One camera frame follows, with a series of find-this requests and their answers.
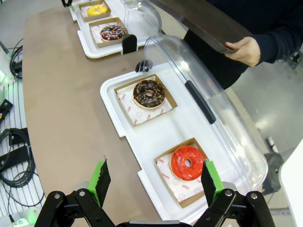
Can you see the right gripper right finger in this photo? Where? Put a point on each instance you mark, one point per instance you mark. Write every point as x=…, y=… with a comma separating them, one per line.
x=236, y=210

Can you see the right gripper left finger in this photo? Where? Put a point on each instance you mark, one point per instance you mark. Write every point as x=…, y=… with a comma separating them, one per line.
x=71, y=210

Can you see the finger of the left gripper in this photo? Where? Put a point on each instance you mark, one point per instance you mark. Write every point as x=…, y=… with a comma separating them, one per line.
x=67, y=2

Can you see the white printed paper liner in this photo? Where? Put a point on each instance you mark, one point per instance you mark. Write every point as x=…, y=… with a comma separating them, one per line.
x=84, y=11
x=142, y=114
x=95, y=30
x=182, y=189

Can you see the yellow glazed sprinkle donut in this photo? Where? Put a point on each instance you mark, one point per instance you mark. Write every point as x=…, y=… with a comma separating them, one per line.
x=97, y=10

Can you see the brown cardboard donut box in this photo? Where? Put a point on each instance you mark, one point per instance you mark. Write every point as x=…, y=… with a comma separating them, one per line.
x=94, y=41
x=170, y=99
x=106, y=14
x=163, y=156

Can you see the dark brown serving tray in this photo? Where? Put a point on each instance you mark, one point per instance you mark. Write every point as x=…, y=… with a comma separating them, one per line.
x=201, y=21

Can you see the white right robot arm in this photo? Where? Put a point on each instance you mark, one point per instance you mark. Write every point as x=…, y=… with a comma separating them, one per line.
x=22, y=218

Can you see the person's left forearm dark sleeve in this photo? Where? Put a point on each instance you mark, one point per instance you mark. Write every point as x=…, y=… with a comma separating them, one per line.
x=279, y=40

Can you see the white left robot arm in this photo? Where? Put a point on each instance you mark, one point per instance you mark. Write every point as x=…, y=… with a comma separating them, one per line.
x=4, y=71

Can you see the chocolate donut rainbow sprinkles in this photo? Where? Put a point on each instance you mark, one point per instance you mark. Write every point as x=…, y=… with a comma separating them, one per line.
x=111, y=34

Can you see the red glazed donut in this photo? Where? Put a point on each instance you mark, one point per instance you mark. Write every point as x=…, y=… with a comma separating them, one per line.
x=182, y=165

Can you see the chocolate donut orange sprinkles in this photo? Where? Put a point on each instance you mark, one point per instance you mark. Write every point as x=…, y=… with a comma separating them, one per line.
x=142, y=94

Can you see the person's torso dark sweater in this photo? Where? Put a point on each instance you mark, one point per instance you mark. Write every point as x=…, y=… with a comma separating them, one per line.
x=213, y=63

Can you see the person's left hand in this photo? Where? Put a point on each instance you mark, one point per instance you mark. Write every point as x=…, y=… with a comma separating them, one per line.
x=248, y=50

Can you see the grey floor box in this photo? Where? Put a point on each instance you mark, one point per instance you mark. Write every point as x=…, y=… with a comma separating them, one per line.
x=272, y=172

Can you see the white desk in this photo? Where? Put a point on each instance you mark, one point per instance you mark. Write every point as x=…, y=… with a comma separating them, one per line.
x=292, y=184

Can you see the white tray base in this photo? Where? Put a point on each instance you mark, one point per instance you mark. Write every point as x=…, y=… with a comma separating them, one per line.
x=104, y=52
x=151, y=139

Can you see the black flat mounting plate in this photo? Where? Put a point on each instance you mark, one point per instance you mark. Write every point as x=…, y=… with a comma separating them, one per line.
x=14, y=156

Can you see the ribbed aluminium base plate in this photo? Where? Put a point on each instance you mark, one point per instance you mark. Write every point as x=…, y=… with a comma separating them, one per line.
x=19, y=191

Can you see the black angled bracket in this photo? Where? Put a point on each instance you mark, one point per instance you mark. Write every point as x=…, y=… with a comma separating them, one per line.
x=5, y=108

